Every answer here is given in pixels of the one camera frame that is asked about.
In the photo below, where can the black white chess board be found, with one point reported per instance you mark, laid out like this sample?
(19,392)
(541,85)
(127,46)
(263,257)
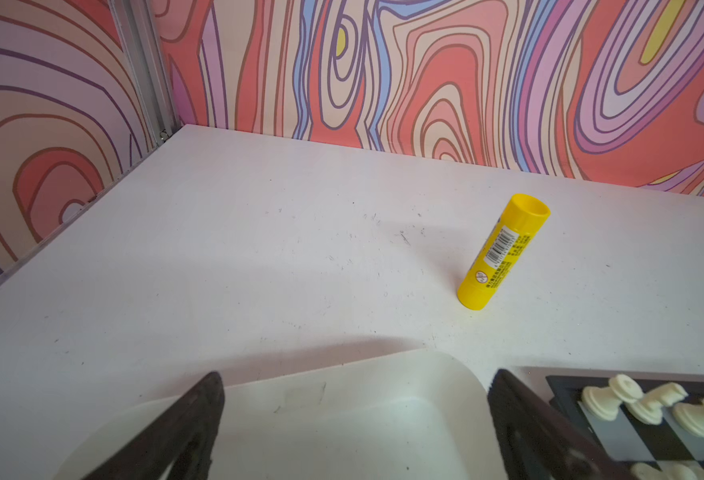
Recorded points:
(626,440)

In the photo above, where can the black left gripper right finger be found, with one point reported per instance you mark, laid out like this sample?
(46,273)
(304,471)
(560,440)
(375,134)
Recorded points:
(537,442)

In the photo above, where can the yellow glue stick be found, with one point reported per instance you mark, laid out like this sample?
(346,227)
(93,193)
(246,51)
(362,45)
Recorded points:
(519,222)

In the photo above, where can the white chess rook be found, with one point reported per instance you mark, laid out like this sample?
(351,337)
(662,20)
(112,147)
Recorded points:
(605,402)

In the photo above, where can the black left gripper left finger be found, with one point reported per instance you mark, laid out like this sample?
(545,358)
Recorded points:
(178,444)

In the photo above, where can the white chess knight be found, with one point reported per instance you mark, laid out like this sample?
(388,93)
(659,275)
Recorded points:
(649,409)

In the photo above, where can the white plastic tray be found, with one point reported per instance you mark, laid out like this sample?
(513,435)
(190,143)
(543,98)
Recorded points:
(411,415)

